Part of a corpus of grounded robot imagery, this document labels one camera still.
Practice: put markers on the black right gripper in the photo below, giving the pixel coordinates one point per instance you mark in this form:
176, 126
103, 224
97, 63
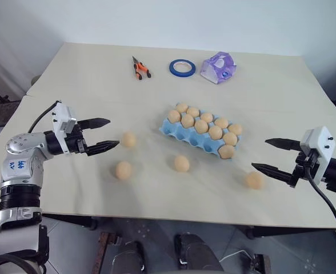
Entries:
301, 168

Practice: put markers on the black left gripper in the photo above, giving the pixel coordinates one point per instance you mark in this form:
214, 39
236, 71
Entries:
76, 142

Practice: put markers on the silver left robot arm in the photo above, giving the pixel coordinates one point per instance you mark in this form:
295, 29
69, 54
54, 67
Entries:
16, 168

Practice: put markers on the blue egg tray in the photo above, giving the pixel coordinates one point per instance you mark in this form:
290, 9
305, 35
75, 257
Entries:
185, 135

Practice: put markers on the tan egg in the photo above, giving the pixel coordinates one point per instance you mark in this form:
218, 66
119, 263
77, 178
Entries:
128, 139
221, 123
215, 132
181, 107
207, 117
174, 116
230, 138
181, 163
254, 180
193, 112
201, 126
227, 152
123, 170
187, 120
235, 129

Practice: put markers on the orange and black pliers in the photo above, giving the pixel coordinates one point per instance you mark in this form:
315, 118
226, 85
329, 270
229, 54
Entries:
140, 70

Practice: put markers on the blue tape roll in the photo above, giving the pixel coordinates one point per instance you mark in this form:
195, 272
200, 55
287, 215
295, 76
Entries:
175, 70

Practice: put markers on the purple and white package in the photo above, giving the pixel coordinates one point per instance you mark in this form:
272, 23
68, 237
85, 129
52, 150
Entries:
218, 68

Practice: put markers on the dark rounded robot foot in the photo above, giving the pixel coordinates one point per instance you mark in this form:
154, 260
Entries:
129, 258
198, 254

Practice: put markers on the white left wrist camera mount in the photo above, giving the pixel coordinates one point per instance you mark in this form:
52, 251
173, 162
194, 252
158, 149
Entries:
63, 118

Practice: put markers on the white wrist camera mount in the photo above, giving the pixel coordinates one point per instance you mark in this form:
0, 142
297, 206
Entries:
63, 118
318, 142

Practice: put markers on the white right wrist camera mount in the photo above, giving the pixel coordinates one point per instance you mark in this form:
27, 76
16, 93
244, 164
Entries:
318, 142

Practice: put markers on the black table frame bar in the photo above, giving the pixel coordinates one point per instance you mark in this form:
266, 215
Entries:
285, 231
89, 222

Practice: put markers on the rusty metal frame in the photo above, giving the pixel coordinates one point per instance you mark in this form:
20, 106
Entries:
106, 251

